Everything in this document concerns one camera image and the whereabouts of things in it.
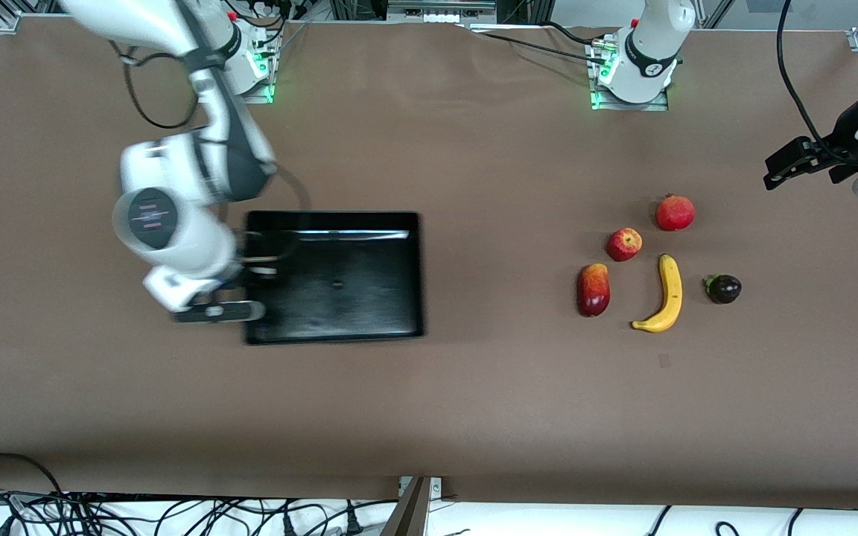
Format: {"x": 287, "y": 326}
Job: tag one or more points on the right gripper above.
{"x": 244, "y": 254}

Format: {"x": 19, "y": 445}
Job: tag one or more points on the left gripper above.
{"x": 840, "y": 144}

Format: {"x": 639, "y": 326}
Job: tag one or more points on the black rectangular box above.
{"x": 339, "y": 298}

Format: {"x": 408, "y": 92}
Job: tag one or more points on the yellow banana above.
{"x": 671, "y": 290}

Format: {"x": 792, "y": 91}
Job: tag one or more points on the red yellow apple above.
{"x": 624, "y": 246}

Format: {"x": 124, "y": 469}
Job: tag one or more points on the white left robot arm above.
{"x": 645, "y": 52}

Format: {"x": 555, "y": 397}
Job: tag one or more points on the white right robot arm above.
{"x": 198, "y": 249}

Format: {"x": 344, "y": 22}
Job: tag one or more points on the red pomegranate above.
{"x": 675, "y": 214}

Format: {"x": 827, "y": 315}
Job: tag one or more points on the dark purple eggplant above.
{"x": 725, "y": 289}

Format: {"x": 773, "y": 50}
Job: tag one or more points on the red yellow mango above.
{"x": 593, "y": 292}

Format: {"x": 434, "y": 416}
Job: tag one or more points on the small metal bracket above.
{"x": 436, "y": 487}

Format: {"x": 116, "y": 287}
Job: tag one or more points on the dark grey metal post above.
{"x": 408, "y": 517}

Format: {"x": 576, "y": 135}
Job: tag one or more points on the grey aluminium rail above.
{"x": 440, "y": 7}

